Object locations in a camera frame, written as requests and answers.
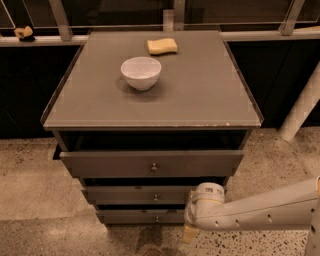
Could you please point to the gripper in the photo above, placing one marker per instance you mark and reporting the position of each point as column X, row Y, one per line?
column 192, row 213

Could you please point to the grey drawer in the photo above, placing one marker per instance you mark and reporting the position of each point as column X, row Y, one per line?
column 143, row 195
column 147, row 164
column 162, row 216

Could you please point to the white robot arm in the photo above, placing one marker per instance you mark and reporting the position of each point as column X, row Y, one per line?
column 294, row 207

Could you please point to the grey bottom drawer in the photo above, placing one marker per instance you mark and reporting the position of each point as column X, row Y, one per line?
column 162, row 216

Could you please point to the grey drawer cabinet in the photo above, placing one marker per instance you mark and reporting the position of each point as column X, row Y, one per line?
column 198, row 103

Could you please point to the grey top drawer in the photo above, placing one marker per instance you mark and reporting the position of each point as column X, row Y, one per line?
column 147, row 164

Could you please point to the white bowl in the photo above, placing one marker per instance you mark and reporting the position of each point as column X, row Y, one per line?
column 141, row 73

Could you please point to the white diagonal pole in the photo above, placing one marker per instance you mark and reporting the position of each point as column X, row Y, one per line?
column 305, row 103

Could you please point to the yellow sponge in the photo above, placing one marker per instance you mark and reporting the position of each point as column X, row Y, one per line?
column 162, row 46

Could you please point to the metal window railing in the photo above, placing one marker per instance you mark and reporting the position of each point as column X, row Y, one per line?
column 69, row 22

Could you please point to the small yellow object on ledge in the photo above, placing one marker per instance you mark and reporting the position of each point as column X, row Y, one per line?
column 24, row 34

